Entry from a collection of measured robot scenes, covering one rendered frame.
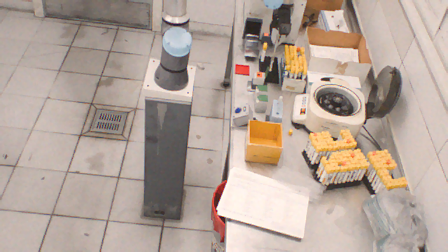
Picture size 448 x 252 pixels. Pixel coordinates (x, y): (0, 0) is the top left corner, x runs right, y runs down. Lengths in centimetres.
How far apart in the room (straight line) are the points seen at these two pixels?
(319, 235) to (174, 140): 84
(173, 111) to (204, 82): 146
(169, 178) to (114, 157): 65
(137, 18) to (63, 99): 100
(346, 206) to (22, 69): 257
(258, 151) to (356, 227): 44
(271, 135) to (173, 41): 54
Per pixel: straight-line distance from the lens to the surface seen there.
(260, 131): 190
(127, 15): 398
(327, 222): 175
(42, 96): 343
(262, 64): 228
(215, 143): 309
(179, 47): 192
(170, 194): 252
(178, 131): 216
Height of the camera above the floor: 225
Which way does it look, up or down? 44 degrees down
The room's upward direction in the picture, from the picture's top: 10 degrees clockwise
